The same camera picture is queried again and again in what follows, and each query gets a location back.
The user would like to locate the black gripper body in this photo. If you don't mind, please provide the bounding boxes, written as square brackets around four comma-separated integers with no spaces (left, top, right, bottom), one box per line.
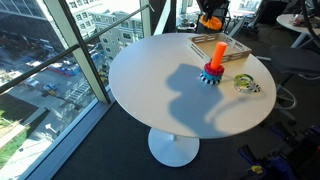
[196,0,229,20]

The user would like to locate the orange perforated ring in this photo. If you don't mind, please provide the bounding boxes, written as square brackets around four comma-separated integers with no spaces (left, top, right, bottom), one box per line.
[199,14,223,31]

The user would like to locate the wooden slatted tray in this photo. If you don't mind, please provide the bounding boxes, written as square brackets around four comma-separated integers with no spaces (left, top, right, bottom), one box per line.
[188,33,251,63]

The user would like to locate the black office chair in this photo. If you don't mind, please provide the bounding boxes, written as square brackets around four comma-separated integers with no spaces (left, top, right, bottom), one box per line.
[269,46,320,125]

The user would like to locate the dark bags on floor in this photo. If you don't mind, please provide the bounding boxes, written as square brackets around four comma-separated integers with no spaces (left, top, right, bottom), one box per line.
[237,123,320,180]

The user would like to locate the orange ring holder post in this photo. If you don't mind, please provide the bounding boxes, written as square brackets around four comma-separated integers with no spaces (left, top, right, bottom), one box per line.
[210,42,227,70]

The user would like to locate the red ribbed ring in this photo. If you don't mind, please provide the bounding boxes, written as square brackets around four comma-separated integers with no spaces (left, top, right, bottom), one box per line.
[203,62,225,77]

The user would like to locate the blue ring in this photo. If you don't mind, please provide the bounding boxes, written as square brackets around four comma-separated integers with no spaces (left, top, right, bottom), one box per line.
[200,69,223,82]

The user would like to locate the black and white checkered base ring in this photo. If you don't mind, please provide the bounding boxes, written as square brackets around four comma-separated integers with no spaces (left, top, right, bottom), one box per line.
[199,73,222,86]

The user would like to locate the lime green thin ring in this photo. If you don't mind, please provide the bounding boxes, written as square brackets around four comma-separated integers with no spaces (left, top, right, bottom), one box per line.
[233,73,254,86]

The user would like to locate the black white thin ring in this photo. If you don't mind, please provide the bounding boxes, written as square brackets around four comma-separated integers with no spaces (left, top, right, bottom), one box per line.
[249,83,262,94]

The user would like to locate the round white pedestal table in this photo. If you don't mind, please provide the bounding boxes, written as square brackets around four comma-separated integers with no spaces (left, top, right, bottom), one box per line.
[109,33,276,167]

